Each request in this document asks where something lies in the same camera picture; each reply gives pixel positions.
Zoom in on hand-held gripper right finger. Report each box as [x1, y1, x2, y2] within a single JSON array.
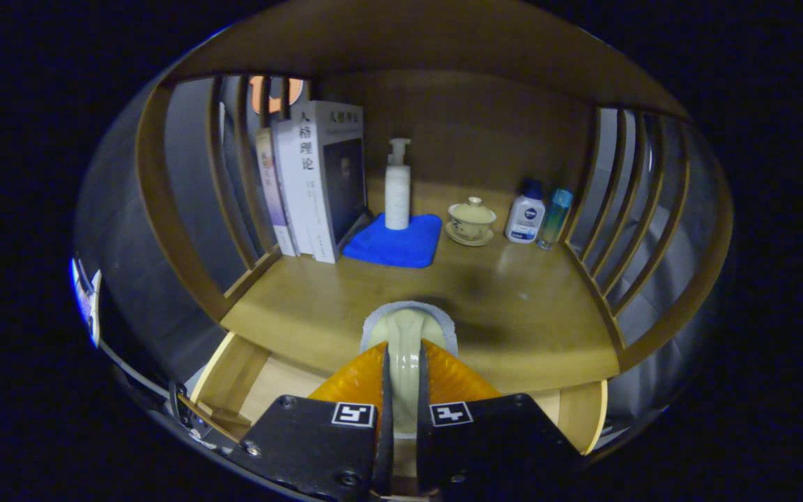
[[415, 338, 583, 499]]

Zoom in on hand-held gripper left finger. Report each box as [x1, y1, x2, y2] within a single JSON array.
[[227, 340, 395, 502]]

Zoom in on wooden drawer with black knob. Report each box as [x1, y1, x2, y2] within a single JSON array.
[[177, 331, 608, 461]]

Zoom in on wooden countertop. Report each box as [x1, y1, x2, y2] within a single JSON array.
[[220, 178, 622, 395]]

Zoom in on wooden cabinet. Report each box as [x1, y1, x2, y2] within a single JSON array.
[[133, 0, 735, 461]]

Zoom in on blue cloth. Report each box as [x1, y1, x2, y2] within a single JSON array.
[[342, 213, 443, 269]]

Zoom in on lidded ceramic teacup with saucer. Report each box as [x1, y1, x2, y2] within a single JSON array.
[[444, 197, 498, 248]]

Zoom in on white lotion bottle blue cap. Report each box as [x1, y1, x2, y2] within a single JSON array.
[[504, 179, 546, 245]]

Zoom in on white pump bottle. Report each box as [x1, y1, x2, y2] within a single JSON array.
[[384, 137, 413, 231]]

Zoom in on teal transparent bottle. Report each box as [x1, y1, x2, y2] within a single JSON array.
[[536, 188, 574, 251]]

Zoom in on pale purple book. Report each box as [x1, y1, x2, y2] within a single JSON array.
[[255, 128, 298, 257]]

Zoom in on thin white book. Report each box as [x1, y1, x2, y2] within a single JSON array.
[[270, 119, 319, 257]]

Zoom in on thick white and black book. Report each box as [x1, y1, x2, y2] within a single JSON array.
[[291, 100, 367, 264]]

